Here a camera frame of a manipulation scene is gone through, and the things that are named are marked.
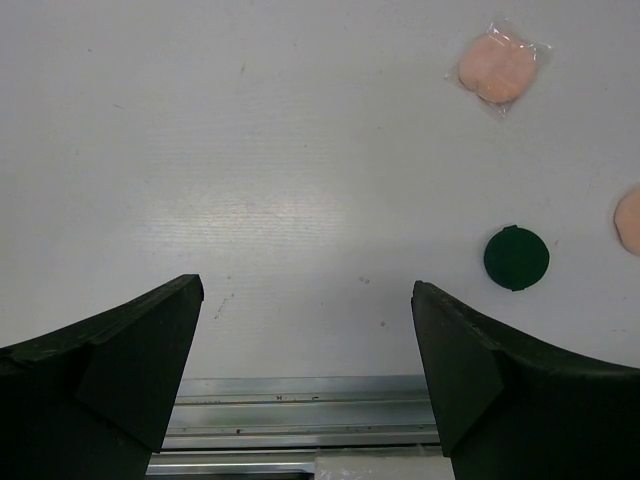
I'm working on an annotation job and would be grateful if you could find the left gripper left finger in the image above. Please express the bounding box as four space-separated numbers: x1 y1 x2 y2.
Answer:
1 274 204 479

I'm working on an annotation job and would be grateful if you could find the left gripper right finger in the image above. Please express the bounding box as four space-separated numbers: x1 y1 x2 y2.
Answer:
411 281 639 479

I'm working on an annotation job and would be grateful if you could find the bare peach makeup puff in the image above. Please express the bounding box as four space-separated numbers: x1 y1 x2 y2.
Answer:
613 186 640 256

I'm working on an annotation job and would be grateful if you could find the wrapped peach makeup puff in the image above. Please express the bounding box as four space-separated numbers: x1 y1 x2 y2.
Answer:
444 16 554 120

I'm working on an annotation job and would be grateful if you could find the dark green round compact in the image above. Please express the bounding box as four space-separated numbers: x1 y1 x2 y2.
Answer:
483 225 550 292

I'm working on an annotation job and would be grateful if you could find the aluminium frame rail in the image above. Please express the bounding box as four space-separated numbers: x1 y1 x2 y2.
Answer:
146 376 454 479

